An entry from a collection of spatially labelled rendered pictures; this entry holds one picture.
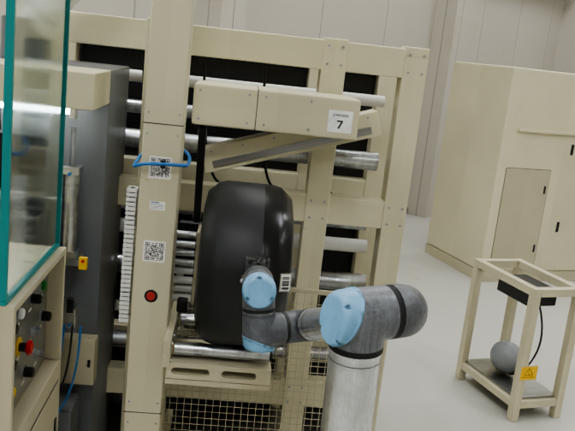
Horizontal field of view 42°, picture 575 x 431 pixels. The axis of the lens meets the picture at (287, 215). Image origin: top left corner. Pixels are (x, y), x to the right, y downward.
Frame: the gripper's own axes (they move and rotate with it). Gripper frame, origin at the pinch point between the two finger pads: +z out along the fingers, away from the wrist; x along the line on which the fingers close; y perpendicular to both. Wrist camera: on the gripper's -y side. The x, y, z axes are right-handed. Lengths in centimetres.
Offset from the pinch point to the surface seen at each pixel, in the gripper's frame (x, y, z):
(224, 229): 10.8, 12.9, 5.0
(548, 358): -225, -91, 273
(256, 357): -4.0, -31.5, 17.3
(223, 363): 6.9, -34.9, 18.5
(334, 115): -25, 54, 41
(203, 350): 14.3, -30.6, 17.4
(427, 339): -143, -89, 292
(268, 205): -2.8, 21.3, 12.4
